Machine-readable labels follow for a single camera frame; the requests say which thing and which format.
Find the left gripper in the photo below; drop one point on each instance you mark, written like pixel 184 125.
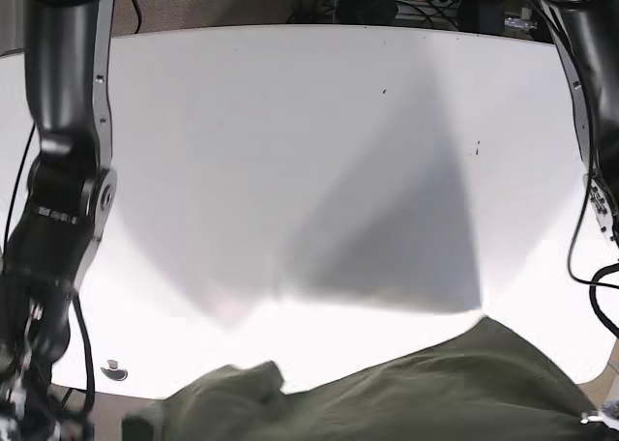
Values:
pixel 604 421

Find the olive green T-shirt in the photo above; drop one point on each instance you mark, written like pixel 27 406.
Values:
pixel 486 384

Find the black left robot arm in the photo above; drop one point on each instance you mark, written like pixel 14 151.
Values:
pixel 585 33

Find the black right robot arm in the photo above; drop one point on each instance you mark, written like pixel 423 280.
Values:
pixel 70 190

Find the left chrome table grommet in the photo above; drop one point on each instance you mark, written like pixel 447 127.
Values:
pixel 113 371

